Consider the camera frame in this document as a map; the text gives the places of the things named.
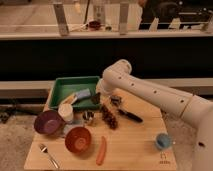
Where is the black eraser block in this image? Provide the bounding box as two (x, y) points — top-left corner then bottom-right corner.
(91, 93), (100, 105)

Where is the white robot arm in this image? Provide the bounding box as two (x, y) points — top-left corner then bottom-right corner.
(96, 59), (213, 171)

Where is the green plastic tray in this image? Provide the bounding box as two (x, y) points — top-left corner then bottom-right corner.
(49, 76), (100, 110)

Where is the blue and yellow sponge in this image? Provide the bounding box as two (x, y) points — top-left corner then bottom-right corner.
(61, 89), (91, 104)

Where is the bunch of dark grapes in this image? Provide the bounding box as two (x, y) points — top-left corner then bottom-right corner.
(100, 105), (118, 129)

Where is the small metal cup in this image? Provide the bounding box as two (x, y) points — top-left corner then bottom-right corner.
(82, 111), (94, 125)

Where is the white cup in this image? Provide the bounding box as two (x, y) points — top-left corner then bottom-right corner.
(58, 104), (73, 122)

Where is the wooden board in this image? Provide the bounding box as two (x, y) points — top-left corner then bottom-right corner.
(24, 89), (177, 171)

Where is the brown-red bowl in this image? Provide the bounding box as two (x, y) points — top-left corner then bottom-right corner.
(65, 127), (91, 154)

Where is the orange carrot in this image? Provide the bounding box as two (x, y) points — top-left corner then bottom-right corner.
(96, 136), (107, 165)

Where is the purple bowl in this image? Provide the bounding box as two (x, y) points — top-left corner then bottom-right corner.
(34, 110), (63, 135)

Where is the dark red background bowl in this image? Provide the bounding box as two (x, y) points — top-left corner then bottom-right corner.
(89, 21), (101, 30)

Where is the small blue cup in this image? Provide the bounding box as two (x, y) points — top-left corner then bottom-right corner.
(155, 133), (172, 150)

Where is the silver fork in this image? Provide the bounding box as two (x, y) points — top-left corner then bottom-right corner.
(39, 144), (60, 170)

